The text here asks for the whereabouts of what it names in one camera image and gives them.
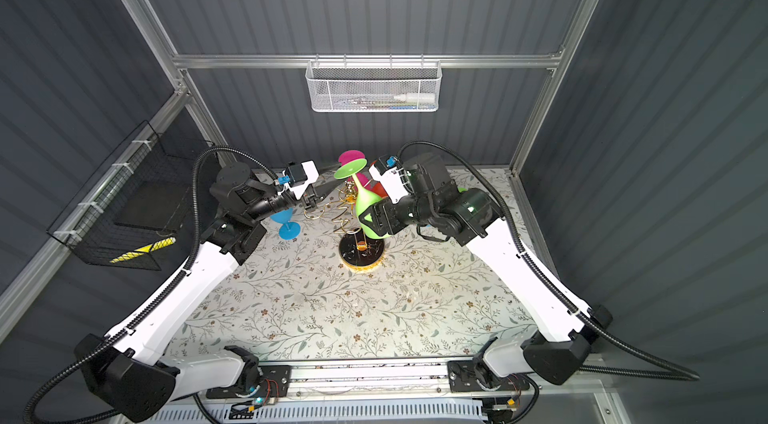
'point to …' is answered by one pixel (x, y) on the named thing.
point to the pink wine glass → (348, 156)
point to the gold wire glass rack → (357, 253)
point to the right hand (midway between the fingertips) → (374, 214)
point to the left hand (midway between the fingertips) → (342, 165)
